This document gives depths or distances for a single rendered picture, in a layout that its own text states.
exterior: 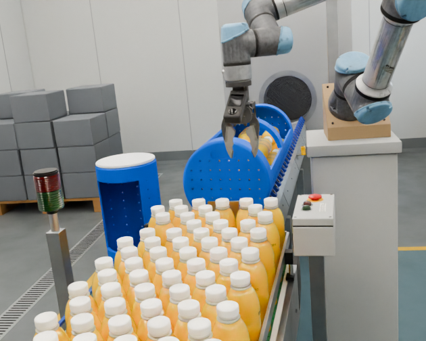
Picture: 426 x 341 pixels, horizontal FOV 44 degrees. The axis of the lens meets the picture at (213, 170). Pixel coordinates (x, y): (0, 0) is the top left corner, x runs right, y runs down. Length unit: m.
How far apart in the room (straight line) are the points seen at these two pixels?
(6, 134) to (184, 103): 2.45
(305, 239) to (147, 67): 5.86
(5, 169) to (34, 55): 2.38
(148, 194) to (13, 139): 3.25
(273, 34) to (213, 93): 5.44
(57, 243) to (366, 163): 1.08
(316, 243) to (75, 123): 4.10
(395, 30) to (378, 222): 0.72
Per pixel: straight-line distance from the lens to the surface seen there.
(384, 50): 1.64
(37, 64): 7.60
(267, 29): 1.47
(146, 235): 1.33
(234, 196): 1.69
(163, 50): 6.97
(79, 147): 5.26
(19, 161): 5.58
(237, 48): 1.43
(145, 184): 2.42
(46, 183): 1.37
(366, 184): 1.94
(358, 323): 2.16
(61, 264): 1.44
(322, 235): 1.32
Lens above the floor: 1.54
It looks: 14 degrees down
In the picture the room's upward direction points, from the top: 5 degrees counter-clockwise
